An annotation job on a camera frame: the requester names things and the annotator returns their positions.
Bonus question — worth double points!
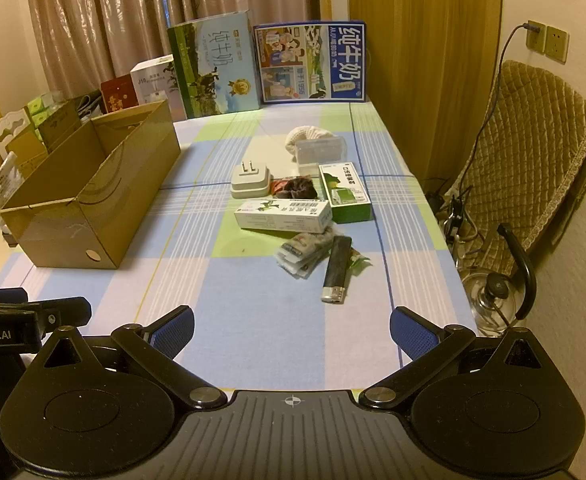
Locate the crumpled clear plastic packet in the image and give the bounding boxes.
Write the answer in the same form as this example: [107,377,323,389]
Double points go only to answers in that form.
[0,152,25,235]

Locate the white power adapter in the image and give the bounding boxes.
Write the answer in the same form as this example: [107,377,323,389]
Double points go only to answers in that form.
[230,161,273,200]

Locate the beige patterned curtain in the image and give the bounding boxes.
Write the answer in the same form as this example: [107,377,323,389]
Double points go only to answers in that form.
[23,0,320,102]

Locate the green tissue packs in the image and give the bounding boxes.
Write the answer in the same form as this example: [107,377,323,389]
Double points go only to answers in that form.
[24,93,67,133]

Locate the green medicine box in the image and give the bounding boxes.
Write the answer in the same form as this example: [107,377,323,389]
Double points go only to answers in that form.
[318,162,374,225]

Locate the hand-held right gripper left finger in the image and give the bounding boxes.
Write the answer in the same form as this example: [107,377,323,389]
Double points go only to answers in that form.
[19,305,229,411]

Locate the small green wrapper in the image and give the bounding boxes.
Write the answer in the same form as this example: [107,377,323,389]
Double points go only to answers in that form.
[348,247,372,272]

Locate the dark brown scrunchie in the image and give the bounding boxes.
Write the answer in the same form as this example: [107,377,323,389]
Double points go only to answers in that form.
[284,176,319,200]

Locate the grey charger cable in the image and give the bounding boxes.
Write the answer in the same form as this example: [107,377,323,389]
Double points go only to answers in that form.
[472,21,540,153]

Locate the beige wall socket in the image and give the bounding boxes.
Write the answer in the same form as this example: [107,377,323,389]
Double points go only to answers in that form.
[545,25,570,64]
[527,20,547,54]

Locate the brown cardboard box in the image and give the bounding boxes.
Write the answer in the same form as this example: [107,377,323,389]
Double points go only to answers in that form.
[0,99,182,270]

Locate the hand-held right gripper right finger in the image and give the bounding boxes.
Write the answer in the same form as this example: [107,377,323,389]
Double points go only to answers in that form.
[358,306,570,411]

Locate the green white milk carton box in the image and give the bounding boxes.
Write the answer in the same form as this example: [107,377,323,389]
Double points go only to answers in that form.
[167,10,264,121]

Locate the black lighter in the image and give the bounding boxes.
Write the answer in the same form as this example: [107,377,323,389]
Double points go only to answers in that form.
[321,236,353,305]

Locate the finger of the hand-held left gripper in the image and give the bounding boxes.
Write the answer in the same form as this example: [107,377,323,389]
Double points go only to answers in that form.
[27,296,94,336]

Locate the blue illustrated milk carton box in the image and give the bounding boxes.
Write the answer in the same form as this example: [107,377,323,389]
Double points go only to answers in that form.
[253,22,372,105]

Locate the long white green box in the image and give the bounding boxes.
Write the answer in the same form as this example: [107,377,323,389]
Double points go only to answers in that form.
[233,198,333,234]

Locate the white appliance box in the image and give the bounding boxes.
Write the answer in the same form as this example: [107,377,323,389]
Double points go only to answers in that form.
[130,55,186,122]

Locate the wooden wardrobe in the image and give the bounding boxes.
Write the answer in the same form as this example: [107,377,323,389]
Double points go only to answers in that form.
[347,0,504,182]

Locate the tangle of black cables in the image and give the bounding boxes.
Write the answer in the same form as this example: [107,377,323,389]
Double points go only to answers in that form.
[434,184,480,266]

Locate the clear plastic box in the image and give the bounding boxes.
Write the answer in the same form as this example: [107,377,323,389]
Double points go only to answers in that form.
[294,136,348,177]

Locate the white cutout cardboard holder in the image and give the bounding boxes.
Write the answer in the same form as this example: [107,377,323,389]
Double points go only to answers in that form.
[0,107,37,157]

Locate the clear packets of tissues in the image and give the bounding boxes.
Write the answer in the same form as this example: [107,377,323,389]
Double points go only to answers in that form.
[275,227,335,279]

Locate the white knit cloth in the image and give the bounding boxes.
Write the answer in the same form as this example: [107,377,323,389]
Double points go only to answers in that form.
[285,125,337,162]

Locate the quilted beige cushion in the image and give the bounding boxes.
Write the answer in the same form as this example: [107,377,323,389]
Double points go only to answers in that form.
[450,60,586,263]

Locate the dark red gift box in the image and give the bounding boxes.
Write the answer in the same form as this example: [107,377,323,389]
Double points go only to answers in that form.
[100,74,139,114]

